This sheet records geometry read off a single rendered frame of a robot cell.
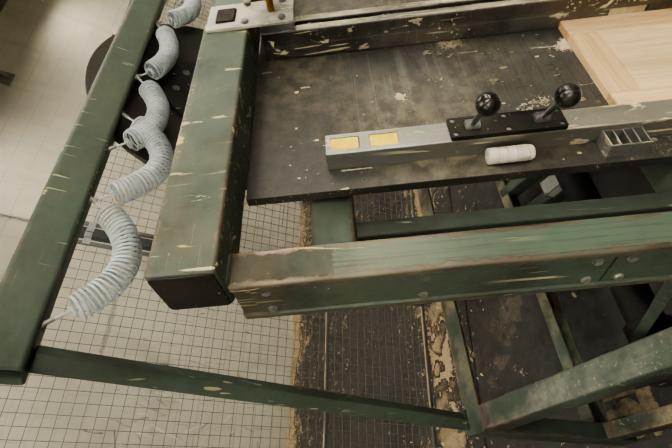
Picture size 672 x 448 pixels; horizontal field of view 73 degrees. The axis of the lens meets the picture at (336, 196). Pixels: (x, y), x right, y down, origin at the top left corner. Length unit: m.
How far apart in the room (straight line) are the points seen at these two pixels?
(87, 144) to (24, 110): 5.06
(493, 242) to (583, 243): 0.12
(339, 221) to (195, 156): 0.27
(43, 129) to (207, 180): 5.56
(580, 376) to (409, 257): 0.92
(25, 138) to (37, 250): 5.04
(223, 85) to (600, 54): 0.76
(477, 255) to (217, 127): 0.47
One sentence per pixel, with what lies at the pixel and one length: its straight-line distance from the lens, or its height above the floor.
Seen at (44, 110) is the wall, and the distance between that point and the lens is 6.42.
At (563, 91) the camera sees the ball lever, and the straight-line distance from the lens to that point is 0.77.
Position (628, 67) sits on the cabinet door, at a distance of 1.10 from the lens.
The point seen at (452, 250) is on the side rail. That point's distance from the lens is 0.66.
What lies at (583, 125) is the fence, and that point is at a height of 1.33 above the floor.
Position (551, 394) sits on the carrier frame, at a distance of 1.55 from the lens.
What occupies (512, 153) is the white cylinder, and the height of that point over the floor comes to 1.43.
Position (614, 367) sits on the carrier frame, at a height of 0.79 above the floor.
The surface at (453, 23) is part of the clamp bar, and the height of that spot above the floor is 1.45.
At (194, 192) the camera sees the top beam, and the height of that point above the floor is 1.91.
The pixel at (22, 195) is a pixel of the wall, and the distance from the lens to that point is 5.81.
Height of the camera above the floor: 1.97
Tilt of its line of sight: 22 degrees down
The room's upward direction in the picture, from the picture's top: 75 degrees counter-clockwise
